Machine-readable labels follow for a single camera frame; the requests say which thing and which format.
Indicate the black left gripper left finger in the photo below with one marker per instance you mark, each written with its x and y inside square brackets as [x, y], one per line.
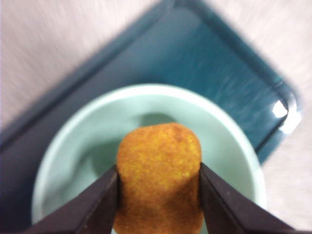
[92, 207]

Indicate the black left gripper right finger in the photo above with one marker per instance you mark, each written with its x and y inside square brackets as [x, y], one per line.
[224, 207]

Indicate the teal ceramic bowl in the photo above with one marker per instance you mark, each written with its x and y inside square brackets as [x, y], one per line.
[85, 146]

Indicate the orange-brown fruit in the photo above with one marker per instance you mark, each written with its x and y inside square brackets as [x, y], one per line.
[158, 175]

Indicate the dark green rectangular tray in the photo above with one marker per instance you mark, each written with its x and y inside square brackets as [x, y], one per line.
[182, 53]

